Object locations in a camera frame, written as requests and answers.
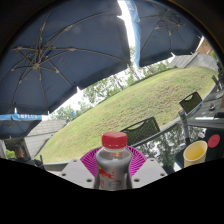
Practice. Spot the grey upright tube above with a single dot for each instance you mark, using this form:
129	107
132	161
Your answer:
184	128

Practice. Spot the clear red-capped drink bottle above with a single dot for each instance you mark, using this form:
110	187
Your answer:
113	163

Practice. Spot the flat round red coaster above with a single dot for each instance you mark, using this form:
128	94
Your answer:
213	141

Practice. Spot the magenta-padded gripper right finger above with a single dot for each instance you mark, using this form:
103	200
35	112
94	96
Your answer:
148	171

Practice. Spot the person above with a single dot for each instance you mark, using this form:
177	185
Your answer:
19	154

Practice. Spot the grey roofed building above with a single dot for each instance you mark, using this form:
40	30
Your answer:
45	133

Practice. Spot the blue lettered patio umbrella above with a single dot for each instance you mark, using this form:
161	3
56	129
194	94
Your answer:
16	126

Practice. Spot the black mesh patio chair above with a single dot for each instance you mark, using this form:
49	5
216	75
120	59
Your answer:
141	130
191	102

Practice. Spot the large navy patio umbrella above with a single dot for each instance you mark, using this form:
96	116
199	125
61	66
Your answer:
66	50

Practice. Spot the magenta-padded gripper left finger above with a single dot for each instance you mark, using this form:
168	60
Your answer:
78	171

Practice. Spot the pale yellow mug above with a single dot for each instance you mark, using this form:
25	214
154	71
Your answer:
195	154

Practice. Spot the navy umbrella with pale flap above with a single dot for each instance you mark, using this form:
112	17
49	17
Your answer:
166	33

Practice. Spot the tan patio umbrella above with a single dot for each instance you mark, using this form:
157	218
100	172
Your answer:
205	47

